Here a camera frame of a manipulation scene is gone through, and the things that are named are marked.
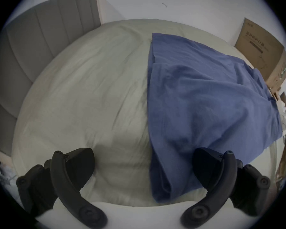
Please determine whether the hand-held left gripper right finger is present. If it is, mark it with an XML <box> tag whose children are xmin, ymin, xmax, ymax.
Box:
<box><xmin>180</xmin><ymin>147</ymin><xmax>271</xmax><ymax>228</ymax></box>

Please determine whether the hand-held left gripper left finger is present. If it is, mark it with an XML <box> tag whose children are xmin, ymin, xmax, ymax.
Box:
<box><xmin>16</xmin><ymin>148</ymin><xmax>108</xmax><ymax>229</ymax></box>

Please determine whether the blue shirt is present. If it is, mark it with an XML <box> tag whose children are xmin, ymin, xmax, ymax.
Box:
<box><xmin>147</xmin><ymin>33</ymin><xmax>283</xmax><ymax>203</ymax></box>

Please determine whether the bed with beige sheet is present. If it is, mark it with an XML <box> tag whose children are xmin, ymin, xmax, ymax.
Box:
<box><xmin>11</xmin><ymin>19</ymin><xmax>279</xmax><ymax>207</ymax></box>

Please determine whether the grey padded headboard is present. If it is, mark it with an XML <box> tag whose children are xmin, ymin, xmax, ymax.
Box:
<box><xmin>0</xmin><ymin>0</ymin><xmax>102</xmax><ymax>157</ymax></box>

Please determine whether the brown cardboard carton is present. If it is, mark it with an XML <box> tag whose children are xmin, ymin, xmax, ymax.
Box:
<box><xmin>234</xmin><ymin>18</ymin><xmax>286</xmax><ymax>89</ymax></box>

